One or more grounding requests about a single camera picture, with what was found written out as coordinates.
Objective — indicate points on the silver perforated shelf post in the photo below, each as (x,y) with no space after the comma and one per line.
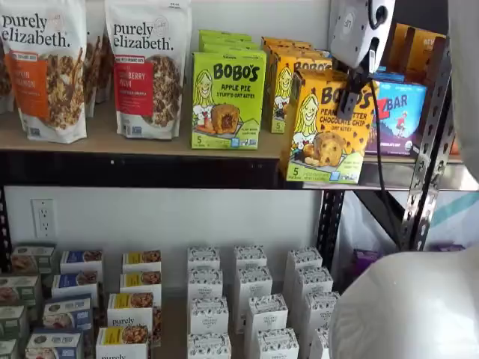
(426,149)

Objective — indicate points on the black shelf beam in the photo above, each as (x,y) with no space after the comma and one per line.
(149,172)

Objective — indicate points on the white granola bag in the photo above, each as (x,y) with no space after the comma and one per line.
(93,75)
(4,82)

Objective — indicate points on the blue label oatmeal box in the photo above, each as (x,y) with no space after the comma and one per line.
(80,258)
(67,310)
(52,344)
(75,282)

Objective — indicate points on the orange label granola bag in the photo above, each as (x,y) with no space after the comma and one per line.
(45,75)

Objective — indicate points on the orange Bobo's peanut butter box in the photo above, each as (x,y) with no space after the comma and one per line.
(292,48)
(284,93)
(284,40)
(329,149)

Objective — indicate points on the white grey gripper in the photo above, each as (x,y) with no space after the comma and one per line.
(350,30)

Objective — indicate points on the blue Zbar box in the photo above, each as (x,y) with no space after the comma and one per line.
(393,76)
(404,112)

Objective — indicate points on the orange brown snack box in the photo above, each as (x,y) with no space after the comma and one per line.
(402,45)

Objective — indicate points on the white patterned box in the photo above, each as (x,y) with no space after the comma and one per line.
(312,280)
(265,312)
(250,256)
(254,282)
(320,308)
(204,258)
(320,346)
(207,316)
(277,346)
(205,284)
(305,258)
(207,348)

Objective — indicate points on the white wall outlet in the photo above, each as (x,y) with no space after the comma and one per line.
(43,218)

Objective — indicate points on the purple box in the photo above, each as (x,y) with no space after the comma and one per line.
(365,261)
(449,247)

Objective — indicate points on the green Bobo's apple pie box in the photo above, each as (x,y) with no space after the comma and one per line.
(228,101)
(224,34)
(224,42)
(232,48)

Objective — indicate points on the black perforated shelf post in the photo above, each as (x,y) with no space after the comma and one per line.
(333,224)
(3,232)

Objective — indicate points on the tan wooden shelf board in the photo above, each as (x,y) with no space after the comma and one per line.
(172,321)
(112,144)

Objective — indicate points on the green label oatmeal box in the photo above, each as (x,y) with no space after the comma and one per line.
(13,321)
(33,258)
(18,291)
(7,349)

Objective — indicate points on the grey metal shelf beam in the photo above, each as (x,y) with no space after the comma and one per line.
(393,175)

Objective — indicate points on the yellow label granola box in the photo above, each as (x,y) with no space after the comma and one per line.
(119,340)
(140,280)
(129,306)
(142,258)

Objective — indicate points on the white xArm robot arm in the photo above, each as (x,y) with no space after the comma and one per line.
(411,306)

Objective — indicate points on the red label granola bag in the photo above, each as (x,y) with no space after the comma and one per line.
(146,75)

